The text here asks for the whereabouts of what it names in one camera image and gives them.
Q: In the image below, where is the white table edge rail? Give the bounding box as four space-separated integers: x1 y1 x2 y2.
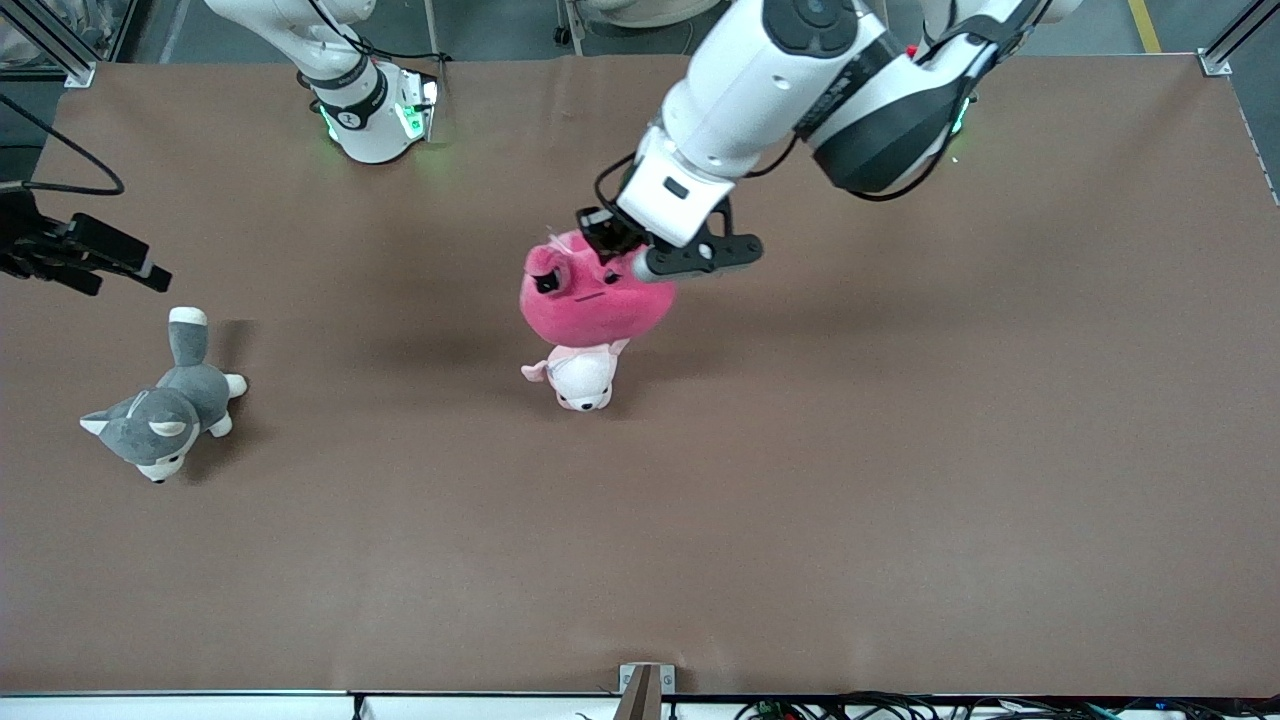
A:
0 688 1280 720

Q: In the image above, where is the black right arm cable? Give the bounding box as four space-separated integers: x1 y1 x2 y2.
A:
0 93 127 197

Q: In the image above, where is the grey white husky plush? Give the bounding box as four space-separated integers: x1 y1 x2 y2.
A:
80 306 249 484

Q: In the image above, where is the metal bracket with brown post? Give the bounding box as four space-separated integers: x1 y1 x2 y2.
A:
618 662 677 720

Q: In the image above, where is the hot pink round plush toy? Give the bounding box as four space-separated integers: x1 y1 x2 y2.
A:
519 230 678 349

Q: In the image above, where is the aluminium frame post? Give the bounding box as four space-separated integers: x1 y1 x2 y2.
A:
1198 0 1280 78
0 0 97 89

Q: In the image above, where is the tangled black cable bundle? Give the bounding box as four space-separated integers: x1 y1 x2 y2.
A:
735 690 1280 720

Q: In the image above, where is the pale pink dog plush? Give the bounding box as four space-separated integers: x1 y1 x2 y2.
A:
520 340 631 413

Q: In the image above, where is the beige round base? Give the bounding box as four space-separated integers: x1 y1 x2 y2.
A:
575 0 723 29

